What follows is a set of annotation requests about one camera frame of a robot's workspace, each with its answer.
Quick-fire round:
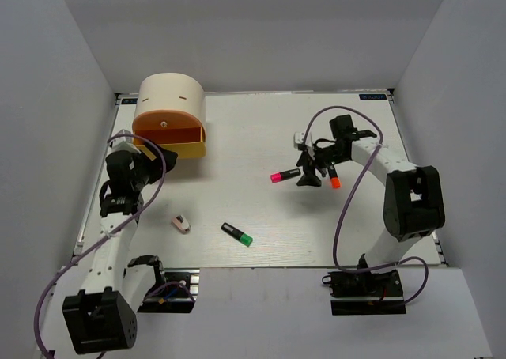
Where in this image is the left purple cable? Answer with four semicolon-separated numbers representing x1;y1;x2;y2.
34;134;194;359

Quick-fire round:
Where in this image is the cream cylindrical desk organizer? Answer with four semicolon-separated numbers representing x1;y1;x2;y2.
132;73;206;159

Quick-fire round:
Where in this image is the blue logo sticker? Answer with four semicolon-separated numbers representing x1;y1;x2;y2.
121;98;138;104
359;93;387;100

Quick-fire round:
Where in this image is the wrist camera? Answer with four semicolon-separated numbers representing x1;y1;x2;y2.
108;129;141;153
293;131;314;157

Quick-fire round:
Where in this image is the green cap black highlighter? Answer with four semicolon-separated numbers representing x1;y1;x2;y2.
221;222;253;247

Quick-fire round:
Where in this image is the purple cable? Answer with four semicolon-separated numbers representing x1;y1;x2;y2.
302;105;430;305
34;134;194;359

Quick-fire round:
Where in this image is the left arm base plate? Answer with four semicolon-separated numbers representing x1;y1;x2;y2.
138;269;200;314

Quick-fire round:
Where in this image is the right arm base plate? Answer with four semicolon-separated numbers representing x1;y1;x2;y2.
322;270;406;316

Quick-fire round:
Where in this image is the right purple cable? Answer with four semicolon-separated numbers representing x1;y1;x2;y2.
302;105;430;305

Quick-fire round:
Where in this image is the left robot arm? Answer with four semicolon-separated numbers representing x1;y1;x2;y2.
62;147;178;355

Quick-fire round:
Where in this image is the blue logo sticker right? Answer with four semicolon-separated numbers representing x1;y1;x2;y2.
359;93;387;100

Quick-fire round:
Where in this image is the blue logo sticker left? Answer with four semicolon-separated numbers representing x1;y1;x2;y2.
121;98;138;104

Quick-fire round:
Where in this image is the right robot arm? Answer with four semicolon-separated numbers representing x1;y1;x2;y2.
293;115;445;295

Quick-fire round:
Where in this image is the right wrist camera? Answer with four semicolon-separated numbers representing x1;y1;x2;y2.
293;131;314;157

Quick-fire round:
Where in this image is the pink cap black highlighter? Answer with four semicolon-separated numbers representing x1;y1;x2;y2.
270;168;301;183

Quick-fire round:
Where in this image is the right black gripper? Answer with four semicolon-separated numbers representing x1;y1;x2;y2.
297;142;349;187

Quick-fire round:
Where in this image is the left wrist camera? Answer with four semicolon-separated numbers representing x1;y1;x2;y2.
108;129;141;153

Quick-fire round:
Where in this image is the orange cap black highlighter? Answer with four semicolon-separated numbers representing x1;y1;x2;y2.
327;165;341;189

